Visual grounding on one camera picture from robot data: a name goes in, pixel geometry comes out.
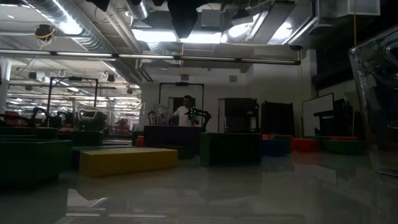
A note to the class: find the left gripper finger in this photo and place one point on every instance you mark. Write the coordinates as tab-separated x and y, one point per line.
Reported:
183	15

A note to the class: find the small orange cube brick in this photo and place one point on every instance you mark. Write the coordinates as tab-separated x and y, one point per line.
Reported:
140	141

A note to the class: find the small blue brick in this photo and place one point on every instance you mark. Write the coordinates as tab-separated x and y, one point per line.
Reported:
275	148

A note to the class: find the grey ceiling box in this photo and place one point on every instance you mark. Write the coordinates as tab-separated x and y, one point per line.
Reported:
211	18

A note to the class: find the bright ceiling light panel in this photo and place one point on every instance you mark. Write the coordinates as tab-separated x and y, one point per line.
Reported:
155	35

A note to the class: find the person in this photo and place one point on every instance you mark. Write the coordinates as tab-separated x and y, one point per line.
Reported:
183	115

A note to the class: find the black cabinet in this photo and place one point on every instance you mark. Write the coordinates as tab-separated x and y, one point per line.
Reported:
241	116
276	118

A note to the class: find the green studded brick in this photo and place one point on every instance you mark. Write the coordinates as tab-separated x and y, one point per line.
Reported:
88	138

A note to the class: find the long yellow flat block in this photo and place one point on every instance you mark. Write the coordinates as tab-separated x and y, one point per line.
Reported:
124	161

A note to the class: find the small green brick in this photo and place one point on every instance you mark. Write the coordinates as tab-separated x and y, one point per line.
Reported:
283	139

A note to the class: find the white ceiling unit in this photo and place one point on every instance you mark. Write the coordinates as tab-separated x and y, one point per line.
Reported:
348	7

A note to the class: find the whiteboard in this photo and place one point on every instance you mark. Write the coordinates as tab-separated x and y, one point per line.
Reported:
317	115

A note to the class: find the dark red brick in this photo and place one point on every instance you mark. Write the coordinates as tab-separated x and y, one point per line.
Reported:
306	145

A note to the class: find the green two-by-four brick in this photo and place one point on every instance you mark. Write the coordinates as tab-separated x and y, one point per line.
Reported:
31	161
28	133

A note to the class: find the silver ventilation duct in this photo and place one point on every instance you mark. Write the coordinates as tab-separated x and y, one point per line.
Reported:
136	7
77	28

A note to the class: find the black rig frame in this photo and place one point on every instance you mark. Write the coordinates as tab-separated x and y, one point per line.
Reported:
73	78
182	84

